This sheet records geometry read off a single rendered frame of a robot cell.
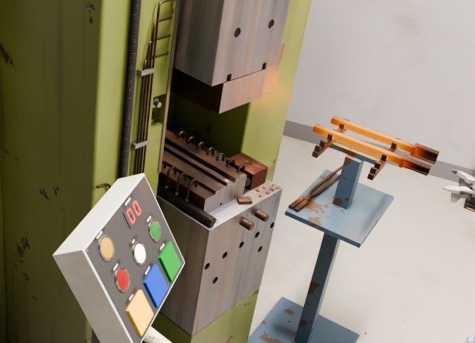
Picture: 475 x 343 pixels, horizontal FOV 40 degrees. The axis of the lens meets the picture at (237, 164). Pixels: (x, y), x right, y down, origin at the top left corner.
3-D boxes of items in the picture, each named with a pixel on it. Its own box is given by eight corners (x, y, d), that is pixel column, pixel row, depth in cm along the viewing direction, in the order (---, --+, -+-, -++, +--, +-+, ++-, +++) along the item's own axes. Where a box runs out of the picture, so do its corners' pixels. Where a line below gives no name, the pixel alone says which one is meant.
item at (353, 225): (392, 200, 259) (394, 196, 258) (359, 248, 228) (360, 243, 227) (325, 172, 270) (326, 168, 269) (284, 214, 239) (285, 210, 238)
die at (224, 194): (243, 194, 213) (247, 172, 209) (202, 216, 199) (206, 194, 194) (154, 142, 234) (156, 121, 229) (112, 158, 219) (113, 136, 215)
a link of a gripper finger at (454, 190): (442, 204, 218) (466, 206, 219) (447, 189, 215) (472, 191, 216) (438, 199, 220) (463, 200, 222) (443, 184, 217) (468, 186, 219)
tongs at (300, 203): (357, 154, 284) (358, 152, 284) (365, 158, 283) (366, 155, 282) (288, 207, 239) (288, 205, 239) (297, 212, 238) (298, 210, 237)
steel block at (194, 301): (260, 286, 243) (283, 188, 220) (191, 336, 216) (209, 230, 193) (156, 217, 270) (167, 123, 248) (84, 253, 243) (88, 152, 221)
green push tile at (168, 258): (181, 263, 168) (171, 240, 165) (172, 281, 162) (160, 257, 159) (175, 264, 169) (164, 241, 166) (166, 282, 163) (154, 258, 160)
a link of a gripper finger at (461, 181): (447, 182, 232) (465, 196, 225) (452, 167, 229) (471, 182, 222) (454, 180, 233) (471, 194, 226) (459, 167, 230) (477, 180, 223)
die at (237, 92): (261, 97, 195) (267, 68, 190) (218, 114, 181) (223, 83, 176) (164, 50, 216) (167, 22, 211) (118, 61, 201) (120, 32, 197)
